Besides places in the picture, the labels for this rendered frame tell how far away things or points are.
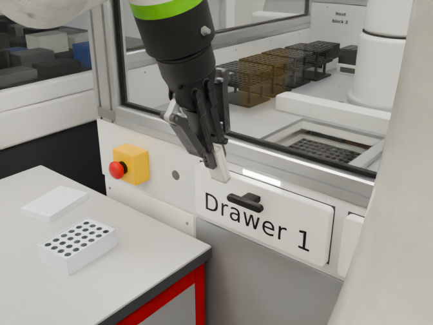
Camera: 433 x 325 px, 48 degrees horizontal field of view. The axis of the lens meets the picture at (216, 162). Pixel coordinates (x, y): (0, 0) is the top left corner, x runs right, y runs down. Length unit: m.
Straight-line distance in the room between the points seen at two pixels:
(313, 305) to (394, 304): 0.63
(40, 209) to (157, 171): 0.28
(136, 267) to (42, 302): 0.18
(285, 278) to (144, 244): 0.29
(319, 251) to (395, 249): 0.55
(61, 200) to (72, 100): 0.44
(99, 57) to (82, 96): 0.46
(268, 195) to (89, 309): 0.36
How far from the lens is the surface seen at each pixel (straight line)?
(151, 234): 1.04
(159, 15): 0.58
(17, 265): 1.01
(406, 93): 0.27
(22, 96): 1.45
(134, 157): 1.04
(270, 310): 1.01
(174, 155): 1.00
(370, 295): 0.32
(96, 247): 0.98
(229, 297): 1.07
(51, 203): 1.17
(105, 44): 1.09
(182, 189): 1.02
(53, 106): 1.51
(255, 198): 0.85
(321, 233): 0.82
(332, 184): 0.80
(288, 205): 0.83
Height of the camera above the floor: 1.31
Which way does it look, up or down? 24 degrees down
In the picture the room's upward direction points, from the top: straight up
